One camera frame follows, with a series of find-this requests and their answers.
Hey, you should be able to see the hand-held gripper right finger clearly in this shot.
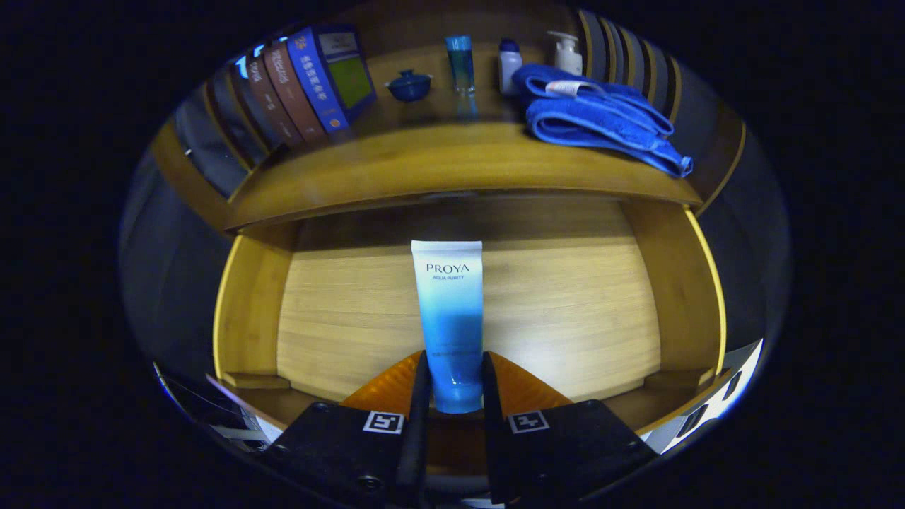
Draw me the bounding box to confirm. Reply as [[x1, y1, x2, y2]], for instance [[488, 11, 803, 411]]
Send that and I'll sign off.
[[482, 350, 658, 506]]

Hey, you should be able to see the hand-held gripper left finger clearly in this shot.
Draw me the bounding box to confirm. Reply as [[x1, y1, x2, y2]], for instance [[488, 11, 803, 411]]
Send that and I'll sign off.
[[265, 350, 432, 509]]

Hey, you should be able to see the blue white cosmetic tube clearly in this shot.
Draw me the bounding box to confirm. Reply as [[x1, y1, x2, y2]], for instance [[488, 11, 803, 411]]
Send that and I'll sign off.
[[411, 240, 486, 414]]

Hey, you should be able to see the wooden drawer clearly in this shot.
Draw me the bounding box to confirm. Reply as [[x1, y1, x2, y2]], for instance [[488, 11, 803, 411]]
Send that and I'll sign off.
[[212, 198, 729, 474]]

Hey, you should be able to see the wooden countertop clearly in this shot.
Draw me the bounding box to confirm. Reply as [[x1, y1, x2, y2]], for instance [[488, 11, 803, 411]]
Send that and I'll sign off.
[[226, 85, 704, 230]]

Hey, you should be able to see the wooden cabinet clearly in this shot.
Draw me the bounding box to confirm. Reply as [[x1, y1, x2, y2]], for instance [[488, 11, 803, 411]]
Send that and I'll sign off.
[[152, 0, 747, 234]]

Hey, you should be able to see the blue folded towel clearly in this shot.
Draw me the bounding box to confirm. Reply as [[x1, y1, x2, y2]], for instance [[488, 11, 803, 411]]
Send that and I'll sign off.
[[512, 63, 695, 178]]

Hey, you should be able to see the blue lidded teacup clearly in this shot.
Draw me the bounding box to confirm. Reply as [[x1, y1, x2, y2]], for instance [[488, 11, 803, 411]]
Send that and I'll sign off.
[[385, 69, 433, 103]]

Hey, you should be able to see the dark brown book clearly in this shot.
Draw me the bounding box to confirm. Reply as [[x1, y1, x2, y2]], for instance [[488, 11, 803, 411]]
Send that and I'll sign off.
[[243, 55, 298, 151]]

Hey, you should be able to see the white bottle blue cap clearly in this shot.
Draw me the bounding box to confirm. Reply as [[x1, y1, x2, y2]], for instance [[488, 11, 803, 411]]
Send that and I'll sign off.
[[498, 37, 523, 98]]

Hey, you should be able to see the blue book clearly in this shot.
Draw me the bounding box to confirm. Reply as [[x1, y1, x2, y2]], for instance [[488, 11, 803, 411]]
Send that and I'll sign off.
[[286, 23, 378, 135]]

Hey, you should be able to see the teal glass bottle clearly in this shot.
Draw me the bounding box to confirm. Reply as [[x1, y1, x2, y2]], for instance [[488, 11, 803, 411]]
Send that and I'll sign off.
[[445, 35, 476, 96]]

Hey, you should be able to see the white pump bottle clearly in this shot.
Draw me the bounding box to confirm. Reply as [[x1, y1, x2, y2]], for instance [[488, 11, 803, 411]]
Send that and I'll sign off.
[[546, 30, 584, 76]]

